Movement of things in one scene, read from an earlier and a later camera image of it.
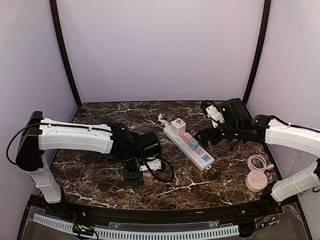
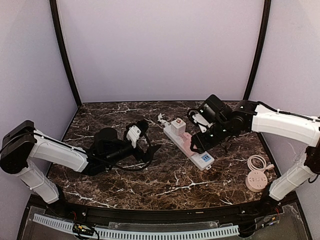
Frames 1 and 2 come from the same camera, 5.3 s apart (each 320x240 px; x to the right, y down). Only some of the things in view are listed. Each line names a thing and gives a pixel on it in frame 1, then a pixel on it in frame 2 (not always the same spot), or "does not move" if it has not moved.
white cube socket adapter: x=178 y=126 does not move
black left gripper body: x=133 y=173 -> x=137 y=152
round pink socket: x=256 y=181 does not move
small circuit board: x=82 y=229 does not move
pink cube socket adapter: x=147 y=176 -> x=186 y=140
